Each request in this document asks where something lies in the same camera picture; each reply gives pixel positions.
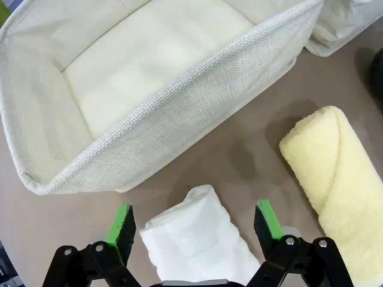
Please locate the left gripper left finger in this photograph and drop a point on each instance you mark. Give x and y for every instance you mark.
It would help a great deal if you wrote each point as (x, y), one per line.
(122, 233)

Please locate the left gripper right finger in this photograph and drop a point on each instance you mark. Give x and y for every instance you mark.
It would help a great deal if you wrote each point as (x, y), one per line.
(264, 227)

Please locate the white towel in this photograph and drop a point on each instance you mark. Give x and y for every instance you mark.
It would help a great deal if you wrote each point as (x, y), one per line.
(194, 233)

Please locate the yellow towel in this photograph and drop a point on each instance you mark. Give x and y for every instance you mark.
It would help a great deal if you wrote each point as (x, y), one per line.
(344, 179)

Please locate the beige fabric basket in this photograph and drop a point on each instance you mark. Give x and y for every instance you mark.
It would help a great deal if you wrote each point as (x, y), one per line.
(143, 77)
(329, 36)

